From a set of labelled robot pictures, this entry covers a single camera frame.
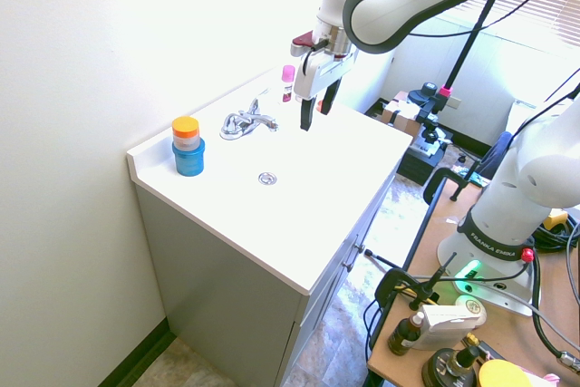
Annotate dark blue cloth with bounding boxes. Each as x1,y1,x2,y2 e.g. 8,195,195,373
478,130,514,180

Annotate blue round jar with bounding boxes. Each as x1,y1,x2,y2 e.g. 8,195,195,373
171,137,207,178

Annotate black drawer unit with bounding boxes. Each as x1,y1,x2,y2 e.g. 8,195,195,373
395,140,450,187

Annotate white appliance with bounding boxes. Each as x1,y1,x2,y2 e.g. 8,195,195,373
504,98,543,137

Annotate black camera stand pole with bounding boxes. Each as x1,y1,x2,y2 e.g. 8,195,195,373
438,0,501,99

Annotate white sink countertop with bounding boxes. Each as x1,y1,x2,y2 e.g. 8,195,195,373
126,64,414,295

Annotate orange lidded jar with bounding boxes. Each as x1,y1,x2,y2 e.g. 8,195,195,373
171,115,201,151

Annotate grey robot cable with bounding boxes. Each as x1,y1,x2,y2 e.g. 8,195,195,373
466,264,580,374

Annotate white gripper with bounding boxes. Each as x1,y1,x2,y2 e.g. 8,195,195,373
293,48,360,132

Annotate pink capped white bottle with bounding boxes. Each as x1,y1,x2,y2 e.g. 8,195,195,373
280,64,297,105

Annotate white cardboard box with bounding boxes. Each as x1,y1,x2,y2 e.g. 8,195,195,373
417,304,478,352

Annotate black camera on stand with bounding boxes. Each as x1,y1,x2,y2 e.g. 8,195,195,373
407,82,462,157

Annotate yellow round disc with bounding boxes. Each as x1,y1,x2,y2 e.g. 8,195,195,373
477,358,537,387

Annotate black rod on floor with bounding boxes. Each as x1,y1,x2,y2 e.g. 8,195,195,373
363,248,401,271

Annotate brown glass bottle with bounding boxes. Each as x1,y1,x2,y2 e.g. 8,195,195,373
387,311,426,357

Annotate white round tin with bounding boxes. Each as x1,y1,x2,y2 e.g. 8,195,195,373
452,294,488,329

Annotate red silver wrist camera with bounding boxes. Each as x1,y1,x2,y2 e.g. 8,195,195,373
290,30,319,59

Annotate window blinds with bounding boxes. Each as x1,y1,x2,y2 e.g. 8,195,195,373
470,0,580,53

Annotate black round base with knob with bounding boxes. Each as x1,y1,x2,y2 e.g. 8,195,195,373
420,344,482,387

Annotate grey vanity cabinet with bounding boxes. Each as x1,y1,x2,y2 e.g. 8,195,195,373
134,158,402,387

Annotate wooden work table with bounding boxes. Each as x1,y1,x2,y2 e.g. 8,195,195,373
366,175,580,387

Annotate chrome faucet body with spout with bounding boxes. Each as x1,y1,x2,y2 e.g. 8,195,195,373
219,108,280,141

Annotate black C clamp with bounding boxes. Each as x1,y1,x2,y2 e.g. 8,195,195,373
374,252,458,312
422,168,471,203

